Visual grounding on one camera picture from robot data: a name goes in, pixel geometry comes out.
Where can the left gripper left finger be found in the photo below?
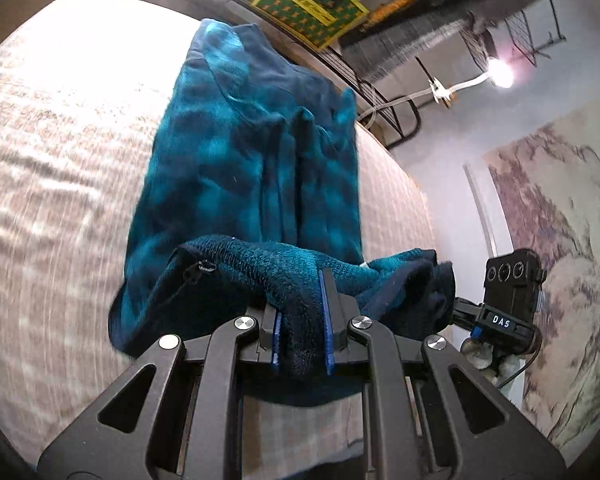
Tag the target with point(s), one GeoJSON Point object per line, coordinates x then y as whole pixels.
{"type": "Point", "coordinates": [268, 341]}

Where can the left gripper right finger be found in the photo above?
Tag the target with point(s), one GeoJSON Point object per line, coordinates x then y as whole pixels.
{"type": "Point", "coordinates": [343, 352]}

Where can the teal plaid fleece garment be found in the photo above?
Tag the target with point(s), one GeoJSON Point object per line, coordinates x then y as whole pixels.
{"type": "Point", "coordinates": [251, 190]}

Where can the gloved right hand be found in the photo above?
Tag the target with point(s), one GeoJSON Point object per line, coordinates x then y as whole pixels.
{"type": "Point", "coordinates": [499, 368]}

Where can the bright lamp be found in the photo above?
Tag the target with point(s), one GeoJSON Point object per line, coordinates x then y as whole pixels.
{"type": "Point", "coordinates": [499, 72]}

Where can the yellow green patterned box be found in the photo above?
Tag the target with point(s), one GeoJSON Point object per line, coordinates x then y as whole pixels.
{"type": "Point", "coordinates": [315, 23]}

